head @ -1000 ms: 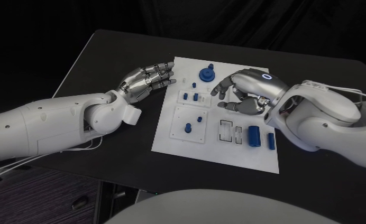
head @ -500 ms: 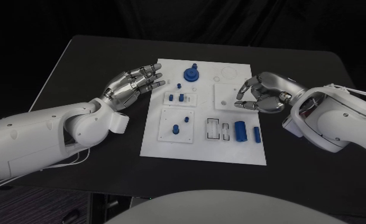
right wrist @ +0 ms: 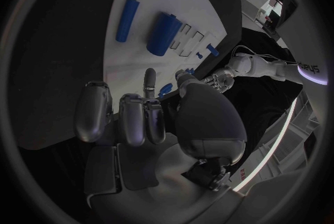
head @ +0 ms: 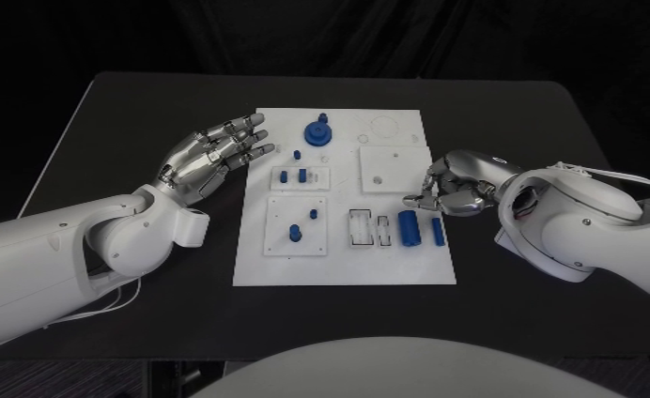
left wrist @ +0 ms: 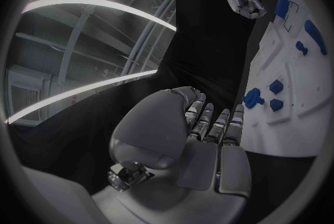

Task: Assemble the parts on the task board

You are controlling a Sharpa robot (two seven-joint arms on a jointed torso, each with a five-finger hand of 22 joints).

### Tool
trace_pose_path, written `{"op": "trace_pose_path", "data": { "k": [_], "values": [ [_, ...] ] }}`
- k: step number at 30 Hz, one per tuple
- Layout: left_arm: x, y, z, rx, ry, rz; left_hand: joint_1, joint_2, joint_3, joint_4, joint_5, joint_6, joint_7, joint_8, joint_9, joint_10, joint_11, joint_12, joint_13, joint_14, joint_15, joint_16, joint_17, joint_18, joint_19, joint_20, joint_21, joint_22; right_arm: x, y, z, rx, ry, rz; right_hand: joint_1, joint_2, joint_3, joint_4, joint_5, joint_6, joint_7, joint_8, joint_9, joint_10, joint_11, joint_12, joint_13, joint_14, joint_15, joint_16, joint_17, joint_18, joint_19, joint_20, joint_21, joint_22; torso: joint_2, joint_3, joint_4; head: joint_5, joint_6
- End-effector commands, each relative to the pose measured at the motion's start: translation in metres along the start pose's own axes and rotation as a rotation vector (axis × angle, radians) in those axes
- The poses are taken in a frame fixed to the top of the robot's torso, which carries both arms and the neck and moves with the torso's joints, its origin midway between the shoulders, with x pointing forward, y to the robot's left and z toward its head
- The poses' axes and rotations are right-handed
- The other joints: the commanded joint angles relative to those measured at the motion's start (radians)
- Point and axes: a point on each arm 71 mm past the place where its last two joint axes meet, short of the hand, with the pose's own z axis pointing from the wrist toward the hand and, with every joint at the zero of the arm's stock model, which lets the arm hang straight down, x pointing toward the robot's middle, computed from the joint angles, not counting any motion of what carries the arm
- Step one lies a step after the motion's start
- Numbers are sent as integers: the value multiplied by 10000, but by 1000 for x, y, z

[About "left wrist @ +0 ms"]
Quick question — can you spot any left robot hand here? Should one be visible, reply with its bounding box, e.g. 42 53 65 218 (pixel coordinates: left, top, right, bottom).
91 86 252 224

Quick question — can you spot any white task board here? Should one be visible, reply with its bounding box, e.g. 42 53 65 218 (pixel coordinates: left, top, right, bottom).
240 0 333 158

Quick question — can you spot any blue rectangular block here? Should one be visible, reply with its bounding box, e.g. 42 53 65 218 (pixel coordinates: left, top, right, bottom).
273 0 291 19

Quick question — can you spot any blue peg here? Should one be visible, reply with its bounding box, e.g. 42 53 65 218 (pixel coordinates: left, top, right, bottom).
295 40 309 56

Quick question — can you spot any blue long cylinder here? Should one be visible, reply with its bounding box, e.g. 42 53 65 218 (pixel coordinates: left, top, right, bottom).
304 19 328 56

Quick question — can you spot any blue square block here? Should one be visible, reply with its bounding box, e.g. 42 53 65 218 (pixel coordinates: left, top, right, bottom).
269 98 284 112
268 79 284 95

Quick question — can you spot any blue gear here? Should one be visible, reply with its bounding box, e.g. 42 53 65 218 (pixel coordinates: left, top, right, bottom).
240 87 266 109

